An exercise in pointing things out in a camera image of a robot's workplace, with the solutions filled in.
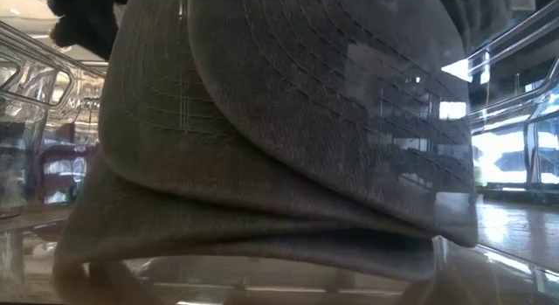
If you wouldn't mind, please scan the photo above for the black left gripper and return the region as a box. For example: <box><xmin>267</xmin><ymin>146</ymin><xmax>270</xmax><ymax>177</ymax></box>
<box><xmin>46</xmin><ymin>0</ymin><xmax>131</xmax><ymax>60</ymax></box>

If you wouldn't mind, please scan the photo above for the grey baseball cap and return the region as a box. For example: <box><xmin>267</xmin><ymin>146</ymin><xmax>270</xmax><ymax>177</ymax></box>
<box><xmin>98</xmin><ymin>0</ymin><xmax>512</xmax><ymax>249</ymax></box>
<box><xmin>52</xmin><ymin>151</ymin><xmax>438</xmax><ymax>283</ymax></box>

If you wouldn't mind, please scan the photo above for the clear plastic bin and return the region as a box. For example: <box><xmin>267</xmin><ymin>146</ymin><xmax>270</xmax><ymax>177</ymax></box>
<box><xmin>0</xmin><ymin>20</ymin><xmax>108</xmax><ymax>221</ymax></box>
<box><xmin>0</xmin><ymin>0</ymin><xmax>559</xmax><ymax>305</ymax></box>

